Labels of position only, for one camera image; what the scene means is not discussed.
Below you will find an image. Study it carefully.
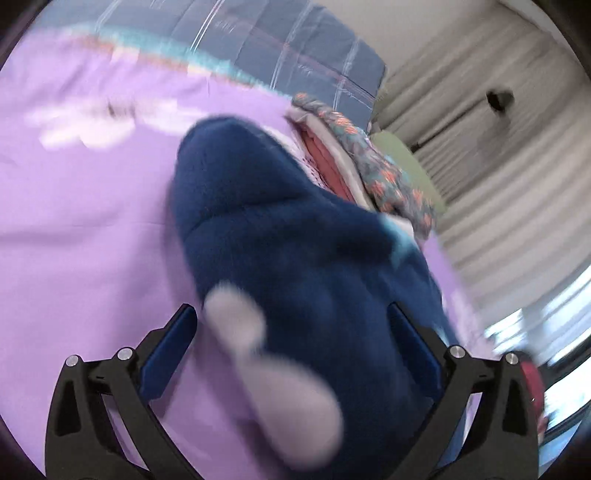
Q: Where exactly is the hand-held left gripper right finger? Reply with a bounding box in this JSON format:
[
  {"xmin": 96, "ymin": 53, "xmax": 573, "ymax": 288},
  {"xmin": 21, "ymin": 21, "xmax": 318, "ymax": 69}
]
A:
[{"xmin": 387, "ymin": 302, "xmax": 541, "ymax": 480}]

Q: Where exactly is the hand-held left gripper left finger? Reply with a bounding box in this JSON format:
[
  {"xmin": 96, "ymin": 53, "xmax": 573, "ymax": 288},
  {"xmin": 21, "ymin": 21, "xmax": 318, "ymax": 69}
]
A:
[{"xmin": 44, "ymin": 304, "xmax": 208, "ymax": 480}]

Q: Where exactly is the navy fleece star-print jacket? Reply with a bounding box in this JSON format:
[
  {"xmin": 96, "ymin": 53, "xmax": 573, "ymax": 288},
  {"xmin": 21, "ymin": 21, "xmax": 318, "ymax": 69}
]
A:
[{"xmin": 168, "ymin": 115, "xmax": 467, "ymax": 480}]

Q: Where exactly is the purple floral blanket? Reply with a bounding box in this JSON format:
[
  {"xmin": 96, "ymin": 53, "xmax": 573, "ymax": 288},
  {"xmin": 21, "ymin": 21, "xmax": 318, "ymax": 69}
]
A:
[{"xmin": 0, "ymin": 28, "xmax": 499, "ymax": 480}]

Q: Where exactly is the folded floral garment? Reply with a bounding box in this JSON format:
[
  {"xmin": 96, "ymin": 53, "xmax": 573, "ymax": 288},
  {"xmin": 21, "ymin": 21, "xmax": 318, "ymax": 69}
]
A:
[{"xmin": 292, "ymin": 92, "xmax": 437, "ymax": 241}]

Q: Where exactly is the green pillow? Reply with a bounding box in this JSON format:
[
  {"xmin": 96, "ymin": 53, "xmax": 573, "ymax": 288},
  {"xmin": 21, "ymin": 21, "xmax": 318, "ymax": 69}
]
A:
[{"xmin": 369, "ymin": 131, "xmax": 448, "ymax": 217}]

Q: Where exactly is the folded coral garment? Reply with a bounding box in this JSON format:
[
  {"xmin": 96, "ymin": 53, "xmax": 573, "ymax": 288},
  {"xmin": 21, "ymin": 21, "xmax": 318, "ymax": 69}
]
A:
[{"xmin": 300, "ymin": 127, "xmax": 358, "ymax": 204}]

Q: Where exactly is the black floor lamp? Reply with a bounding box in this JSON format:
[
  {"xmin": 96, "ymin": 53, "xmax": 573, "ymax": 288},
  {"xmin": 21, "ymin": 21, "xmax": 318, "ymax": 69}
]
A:
[{"xmin": 409, "ymin": 90, "xmax": 515, "ymax": 151}]

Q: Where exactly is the blue plaid pillow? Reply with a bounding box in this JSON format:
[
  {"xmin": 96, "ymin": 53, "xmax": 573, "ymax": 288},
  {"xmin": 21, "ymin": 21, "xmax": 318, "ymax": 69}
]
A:
[{"xmin": 41, "ymin": 0, "xmax": 387, "ymax": 104}]

